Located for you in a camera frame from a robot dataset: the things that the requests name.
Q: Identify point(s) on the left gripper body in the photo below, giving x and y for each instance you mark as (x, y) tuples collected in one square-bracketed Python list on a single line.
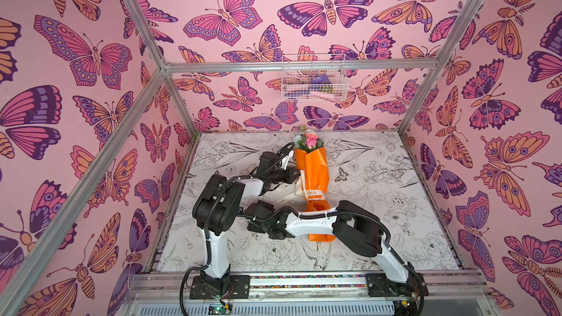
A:
[(276, 177)]

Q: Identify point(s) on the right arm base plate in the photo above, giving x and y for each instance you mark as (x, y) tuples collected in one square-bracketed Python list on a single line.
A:
[(378, 285)]

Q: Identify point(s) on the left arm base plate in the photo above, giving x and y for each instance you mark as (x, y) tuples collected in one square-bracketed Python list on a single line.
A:
[(231, 286)]

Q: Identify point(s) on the white fake flower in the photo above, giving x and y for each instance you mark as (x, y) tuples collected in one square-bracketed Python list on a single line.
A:
[(300, 142)]

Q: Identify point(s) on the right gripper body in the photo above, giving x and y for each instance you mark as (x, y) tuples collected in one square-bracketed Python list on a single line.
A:
[(255, 224)]

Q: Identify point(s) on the white wire basket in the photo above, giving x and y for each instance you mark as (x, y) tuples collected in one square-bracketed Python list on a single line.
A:
[(314, 80)]

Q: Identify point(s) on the green circuit board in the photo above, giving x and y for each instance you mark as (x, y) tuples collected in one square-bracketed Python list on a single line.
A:
[(220, 309)]

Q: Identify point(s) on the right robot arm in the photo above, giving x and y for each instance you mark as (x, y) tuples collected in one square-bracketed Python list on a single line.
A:
[(359, 230)]

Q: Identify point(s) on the pink fake rose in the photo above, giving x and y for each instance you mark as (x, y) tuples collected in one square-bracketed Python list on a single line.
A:
[(311, 141)]

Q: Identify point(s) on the orange wrapping paper sheet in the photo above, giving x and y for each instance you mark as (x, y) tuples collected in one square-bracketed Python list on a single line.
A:
[(315, 174)]

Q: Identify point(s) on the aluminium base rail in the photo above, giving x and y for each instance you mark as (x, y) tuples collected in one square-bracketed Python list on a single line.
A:
[(462, 292)]

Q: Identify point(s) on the white ribbon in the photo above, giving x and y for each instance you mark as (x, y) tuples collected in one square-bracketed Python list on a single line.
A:
[(308, 195)]

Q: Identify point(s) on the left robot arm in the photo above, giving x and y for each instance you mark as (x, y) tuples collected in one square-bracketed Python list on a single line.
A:
[(218, 204)]

